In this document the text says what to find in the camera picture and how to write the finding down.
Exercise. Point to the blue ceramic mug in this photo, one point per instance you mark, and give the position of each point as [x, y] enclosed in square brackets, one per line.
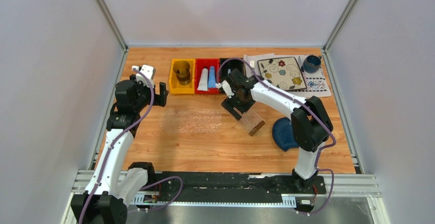
[312, 63]

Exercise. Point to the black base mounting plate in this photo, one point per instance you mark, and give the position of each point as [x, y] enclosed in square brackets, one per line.
[213, 187]

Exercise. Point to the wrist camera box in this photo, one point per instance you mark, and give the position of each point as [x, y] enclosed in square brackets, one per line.
[225, 87]
[144, 74]

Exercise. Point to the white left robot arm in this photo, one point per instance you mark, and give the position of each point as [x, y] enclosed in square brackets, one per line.
[106, 198]

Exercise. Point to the grey left frame post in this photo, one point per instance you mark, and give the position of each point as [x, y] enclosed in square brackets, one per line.
[112, 24]

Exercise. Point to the blue toothpaste tube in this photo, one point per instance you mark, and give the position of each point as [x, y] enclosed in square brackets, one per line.
[211, 78]

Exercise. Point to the pink handled knife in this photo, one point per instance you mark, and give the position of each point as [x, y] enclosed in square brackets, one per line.
[300, 62]

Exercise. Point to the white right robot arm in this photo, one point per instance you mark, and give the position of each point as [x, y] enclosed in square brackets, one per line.
[311, 125]

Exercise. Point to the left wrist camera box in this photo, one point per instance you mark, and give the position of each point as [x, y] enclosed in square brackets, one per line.
[144, 74]

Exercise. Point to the white toothpaste tube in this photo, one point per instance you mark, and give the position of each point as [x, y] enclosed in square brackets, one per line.
[203, 80]

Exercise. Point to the white patterned placemat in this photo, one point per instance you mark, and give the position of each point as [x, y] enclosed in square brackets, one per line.
[317, 84]

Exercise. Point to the clear textured toiletry holder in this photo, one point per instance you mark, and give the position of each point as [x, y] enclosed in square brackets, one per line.
[251, 122]

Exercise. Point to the black plastic bin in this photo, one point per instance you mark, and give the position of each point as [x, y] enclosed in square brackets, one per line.
[231, 64]

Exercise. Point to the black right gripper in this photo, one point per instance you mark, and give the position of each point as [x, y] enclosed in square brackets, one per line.
[229, 104]

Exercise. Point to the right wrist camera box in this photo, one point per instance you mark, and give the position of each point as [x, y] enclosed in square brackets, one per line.
[225, 87]

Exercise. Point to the blue shell shaped dish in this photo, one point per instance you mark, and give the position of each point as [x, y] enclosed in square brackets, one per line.
[282, 134]

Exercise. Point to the yellow plastic bin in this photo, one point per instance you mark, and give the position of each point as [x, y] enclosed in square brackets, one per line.
[176, 86]

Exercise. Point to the clear textured glass tray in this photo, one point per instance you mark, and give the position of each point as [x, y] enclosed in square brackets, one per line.
[191, 121]

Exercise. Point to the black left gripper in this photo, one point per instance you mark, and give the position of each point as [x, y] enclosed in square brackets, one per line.
[160, 99]

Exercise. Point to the floral square ceramic plate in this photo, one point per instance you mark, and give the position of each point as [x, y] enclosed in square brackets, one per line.
[283, 73]

